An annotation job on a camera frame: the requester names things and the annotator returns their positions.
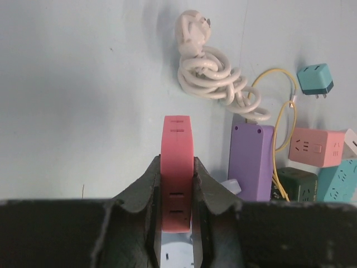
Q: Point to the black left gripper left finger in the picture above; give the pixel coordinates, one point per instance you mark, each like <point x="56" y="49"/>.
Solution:
<point x="122" y="231"/>

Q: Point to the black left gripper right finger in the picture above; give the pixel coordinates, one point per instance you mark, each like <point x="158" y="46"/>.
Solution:
<point x="230" y="232"/>

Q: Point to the dark green charger block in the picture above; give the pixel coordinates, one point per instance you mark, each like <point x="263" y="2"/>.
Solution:
<point x="300" y="185"/>

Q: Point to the purple socket block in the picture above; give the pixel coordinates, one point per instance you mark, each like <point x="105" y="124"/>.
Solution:
<point x="250" y="161"/>

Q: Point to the red pink plug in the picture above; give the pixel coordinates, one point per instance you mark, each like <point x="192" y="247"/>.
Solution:
<point x="177" y="171"/>

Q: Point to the teal power strip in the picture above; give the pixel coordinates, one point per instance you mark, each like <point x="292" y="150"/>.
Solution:
<point x="337" y="183"/>

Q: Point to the pink cube socket adapter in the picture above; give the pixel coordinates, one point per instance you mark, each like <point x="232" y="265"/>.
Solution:
<point x="319" y="148"/>

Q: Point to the white plug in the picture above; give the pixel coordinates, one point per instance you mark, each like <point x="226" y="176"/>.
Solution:
<point x="350" y="145"/>

